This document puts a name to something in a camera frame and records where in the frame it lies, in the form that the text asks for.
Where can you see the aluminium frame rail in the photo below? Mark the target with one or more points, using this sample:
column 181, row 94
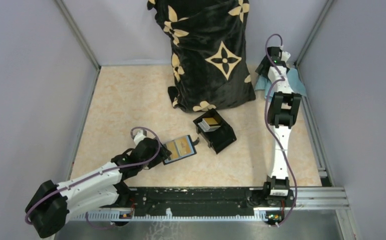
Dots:
column 304, row 199

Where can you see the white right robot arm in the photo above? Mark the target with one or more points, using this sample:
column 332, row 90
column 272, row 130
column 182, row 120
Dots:
column 282, row 105

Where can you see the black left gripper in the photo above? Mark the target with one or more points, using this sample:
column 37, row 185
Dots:
column 162, row 154

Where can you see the black floral plush blanket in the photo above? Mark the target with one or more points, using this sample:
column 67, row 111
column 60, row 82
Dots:
column 208, row 52

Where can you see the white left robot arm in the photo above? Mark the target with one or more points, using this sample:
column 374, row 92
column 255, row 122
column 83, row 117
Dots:
column 83, row 188

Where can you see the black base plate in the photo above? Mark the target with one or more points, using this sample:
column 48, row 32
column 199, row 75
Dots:
column 196, row 202

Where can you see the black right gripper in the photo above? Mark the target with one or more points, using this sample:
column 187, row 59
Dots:
column 259, row 70

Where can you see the light blue cloth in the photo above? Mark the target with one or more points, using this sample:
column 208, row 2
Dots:
column 291, row 80

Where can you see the gold credit card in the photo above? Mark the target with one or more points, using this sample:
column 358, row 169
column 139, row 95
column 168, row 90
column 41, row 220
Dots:
column 171, row 146
column 183, row 146

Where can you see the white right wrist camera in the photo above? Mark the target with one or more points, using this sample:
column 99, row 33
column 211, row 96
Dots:
column 284, row 56

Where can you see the black plastic card box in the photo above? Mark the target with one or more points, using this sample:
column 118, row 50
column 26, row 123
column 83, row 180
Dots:
column 219, row 139

